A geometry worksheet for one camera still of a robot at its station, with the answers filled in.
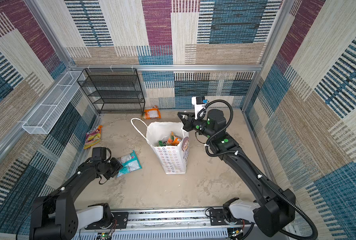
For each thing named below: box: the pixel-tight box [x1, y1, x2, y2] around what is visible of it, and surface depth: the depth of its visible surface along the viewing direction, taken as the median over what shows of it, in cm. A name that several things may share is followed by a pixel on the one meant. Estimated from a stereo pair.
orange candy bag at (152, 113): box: [143, 105, 162, 120], surface depth 117 cm
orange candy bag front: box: [166, 131, 182, 146], surface depth 87 cm
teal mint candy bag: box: [117, 150, 143, 178], surface depth 91 cm
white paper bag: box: [130, 118, 189, 175], surface depth 82 cm
